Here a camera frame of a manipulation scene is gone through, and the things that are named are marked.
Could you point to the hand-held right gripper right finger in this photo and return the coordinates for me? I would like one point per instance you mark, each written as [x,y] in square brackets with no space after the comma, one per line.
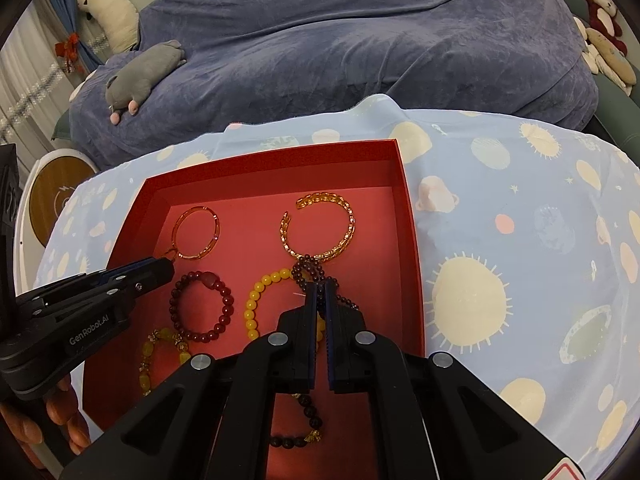
[330,315]

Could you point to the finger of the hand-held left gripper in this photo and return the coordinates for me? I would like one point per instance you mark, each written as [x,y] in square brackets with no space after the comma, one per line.
[150,277]
[100,276]

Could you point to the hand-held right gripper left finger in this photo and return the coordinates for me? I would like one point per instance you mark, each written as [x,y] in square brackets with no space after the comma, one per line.
[312,310]

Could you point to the rose gold bangle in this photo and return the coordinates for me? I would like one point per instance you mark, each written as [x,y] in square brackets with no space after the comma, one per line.
[217,227]

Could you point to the red cardboard box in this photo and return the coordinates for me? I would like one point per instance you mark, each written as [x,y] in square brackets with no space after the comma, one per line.
[250,200]

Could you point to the person's left hand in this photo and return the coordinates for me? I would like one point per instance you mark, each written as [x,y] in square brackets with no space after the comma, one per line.
[62,410]

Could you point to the white round wooden-top device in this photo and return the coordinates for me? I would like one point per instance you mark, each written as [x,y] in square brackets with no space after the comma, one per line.
[50,190]

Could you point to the light blue printed sheet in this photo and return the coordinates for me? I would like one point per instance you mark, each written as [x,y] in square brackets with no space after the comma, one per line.
[500,310]

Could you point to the grey plush toy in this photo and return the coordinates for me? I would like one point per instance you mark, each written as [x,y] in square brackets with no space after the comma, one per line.
[145,75]

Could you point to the white curtain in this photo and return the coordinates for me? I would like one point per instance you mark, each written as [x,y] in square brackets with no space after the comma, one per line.
[20,75]

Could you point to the red bow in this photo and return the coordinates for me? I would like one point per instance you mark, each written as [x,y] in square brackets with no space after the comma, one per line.
[67,50]

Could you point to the white plush toy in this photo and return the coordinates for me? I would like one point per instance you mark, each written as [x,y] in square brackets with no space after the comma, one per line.
[115,15]

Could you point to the blue curtain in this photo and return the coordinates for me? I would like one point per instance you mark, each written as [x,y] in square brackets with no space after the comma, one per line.
[65,5]

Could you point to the blue-grey blanket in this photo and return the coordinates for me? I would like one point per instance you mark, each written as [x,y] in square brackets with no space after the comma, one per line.
[350,35]

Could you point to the beige plush toy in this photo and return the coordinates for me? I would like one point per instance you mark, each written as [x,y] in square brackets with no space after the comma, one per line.
[612,60]

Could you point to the red monkey plush toy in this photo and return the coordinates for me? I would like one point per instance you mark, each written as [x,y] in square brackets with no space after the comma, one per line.
[602,20]

